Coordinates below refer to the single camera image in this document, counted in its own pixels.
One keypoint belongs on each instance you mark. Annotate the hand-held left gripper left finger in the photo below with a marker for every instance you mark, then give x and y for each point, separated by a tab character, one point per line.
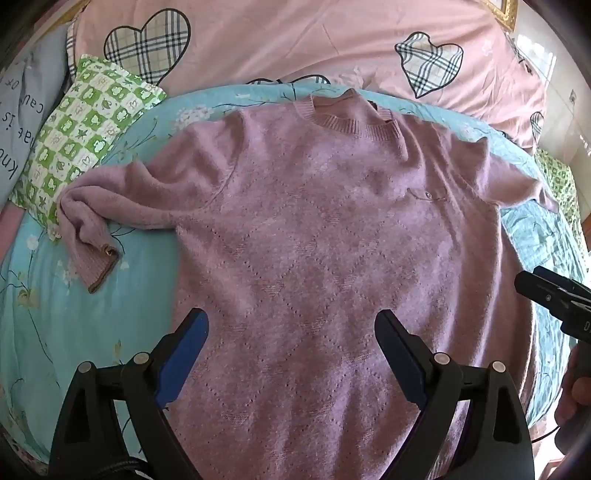
187	355

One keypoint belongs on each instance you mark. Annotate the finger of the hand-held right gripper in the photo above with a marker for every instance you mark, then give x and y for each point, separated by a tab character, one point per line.
568	284
554	304

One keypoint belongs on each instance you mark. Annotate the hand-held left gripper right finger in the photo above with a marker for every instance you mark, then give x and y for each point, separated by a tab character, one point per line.
397	355

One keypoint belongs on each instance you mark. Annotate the pink knit sweater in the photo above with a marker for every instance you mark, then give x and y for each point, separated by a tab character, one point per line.
304	240

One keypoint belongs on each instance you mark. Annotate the person's right hand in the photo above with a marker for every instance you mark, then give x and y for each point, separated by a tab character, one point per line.
571	387

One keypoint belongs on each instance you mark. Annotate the blue floral bed sheet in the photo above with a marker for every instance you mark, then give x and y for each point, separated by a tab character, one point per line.
134	323

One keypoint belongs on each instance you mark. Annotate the green checkered pillow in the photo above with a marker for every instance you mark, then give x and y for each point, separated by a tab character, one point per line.
83	129

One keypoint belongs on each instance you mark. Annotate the grey pillow with lettering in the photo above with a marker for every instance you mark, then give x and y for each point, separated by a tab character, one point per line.
27	92

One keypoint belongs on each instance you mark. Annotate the pink quilt with plaid hearts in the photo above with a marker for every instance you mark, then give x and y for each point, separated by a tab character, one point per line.
323	37

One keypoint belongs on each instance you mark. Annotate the gold picture frame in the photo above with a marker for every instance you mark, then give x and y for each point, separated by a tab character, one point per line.
503	11

